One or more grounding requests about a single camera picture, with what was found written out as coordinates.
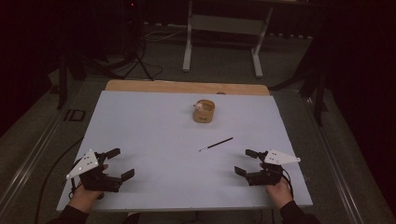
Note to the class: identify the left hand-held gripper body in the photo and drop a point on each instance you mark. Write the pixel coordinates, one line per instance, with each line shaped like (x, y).
(93, 175)

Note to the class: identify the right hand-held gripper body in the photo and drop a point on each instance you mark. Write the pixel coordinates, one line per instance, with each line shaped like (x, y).
(271, 169)

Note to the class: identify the black pen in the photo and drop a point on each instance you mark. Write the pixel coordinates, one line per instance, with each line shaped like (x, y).
(216, 144)

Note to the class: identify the round wooden pen holder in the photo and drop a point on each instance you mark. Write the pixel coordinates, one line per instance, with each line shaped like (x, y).
(204, 111)

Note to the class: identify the person's left hand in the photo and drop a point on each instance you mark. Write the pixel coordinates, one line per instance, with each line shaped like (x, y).
(84, 195)

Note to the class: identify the person's right hand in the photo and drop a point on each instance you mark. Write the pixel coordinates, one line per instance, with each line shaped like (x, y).
(279, 193)

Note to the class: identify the white table board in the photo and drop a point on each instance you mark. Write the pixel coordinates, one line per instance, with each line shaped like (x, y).
(162, 149)

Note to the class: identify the black floor socket plate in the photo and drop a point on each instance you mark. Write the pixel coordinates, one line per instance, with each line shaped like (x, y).
(74, 115)

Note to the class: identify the small white object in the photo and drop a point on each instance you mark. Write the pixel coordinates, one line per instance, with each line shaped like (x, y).
(199, 107)

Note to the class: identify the dark metal stand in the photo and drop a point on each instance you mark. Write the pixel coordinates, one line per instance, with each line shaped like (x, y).
(314, 81)
(63, 77)

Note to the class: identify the wooden table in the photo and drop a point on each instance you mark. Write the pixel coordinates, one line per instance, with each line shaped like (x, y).
(186, 87)

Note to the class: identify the black tripod stand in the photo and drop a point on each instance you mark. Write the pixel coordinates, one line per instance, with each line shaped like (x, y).
(138, 46)

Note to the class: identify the grey metal stand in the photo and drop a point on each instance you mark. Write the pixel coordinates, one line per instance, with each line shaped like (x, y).
(224, 28)

